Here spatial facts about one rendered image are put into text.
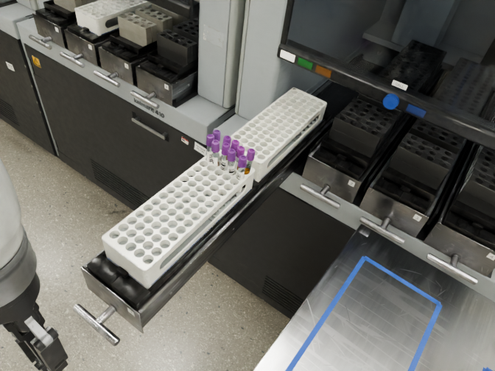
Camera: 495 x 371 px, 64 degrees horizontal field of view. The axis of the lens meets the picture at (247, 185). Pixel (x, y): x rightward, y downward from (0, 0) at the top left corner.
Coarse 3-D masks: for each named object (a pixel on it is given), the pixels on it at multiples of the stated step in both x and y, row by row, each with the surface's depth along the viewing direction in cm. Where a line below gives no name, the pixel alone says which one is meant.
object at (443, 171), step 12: (396, 156) 86; (408, 156) 84; (420, 156) 83; (432, 156) 83; (396, 168) 88; (408, 168) 86; (420, 168) 84; (432, 168) 83; (444, 168) 81; (420, 180) 86; (432, 180) 84
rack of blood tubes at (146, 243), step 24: (192, 168) 75; (216, 168) 76; (168, 192) 72; (192, 192) 72; (216, 192) 72; (144, 216) 66; (168, 216) 67; (192, 216) 68; (216, 216) 72; (120, 240) 63; (144, 240) 63; (168, 240) 63; (192, 240) 68; (120, 264) 64; (144, 264) 60; (168, 264) 64
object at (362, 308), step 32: (352, 256) 70; (384, 256) 71; (416, 256) 72; (320, 288) 65; (352, 288) 66; (384, 288) 67; (416, 288) 67; (448, 288) 68; (320, 320) 61; (352, 320) 62; (384, 320) 62; (416, 320) 63; (448, 320) 64; (480, 320) 64; (288, 352) 57; (320, 352) 58; (352, 352) 58; (384, 352) 59; (416, 352) 59; (448, 352) 60; (480, 352) 60
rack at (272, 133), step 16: (288, 96) 96; (304, 96) 98; (272, 112) 92; (288, 112) 92; (304, 112) 94; (320, 112) 95; (240, 128) 86; (256, 128) 87; (272, 128) 88; (288, 128) 87; (304, 128) 94; (240, 144) 83; (256, 144) 82; (272, 144) 83; (288, 144) 92; (256, 160) 79; (272, 160) 88; (256, 176) 81
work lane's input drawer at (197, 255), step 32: (320, 128) 99; (288, 160) 89; (256, 192) 81; (224, 224) 75; (96, 256) 65; (192, 256) 69; (96, 288) 66; (128, 288) 62; (160, 288) 64; (96, 320) 64; (128, 320) 66
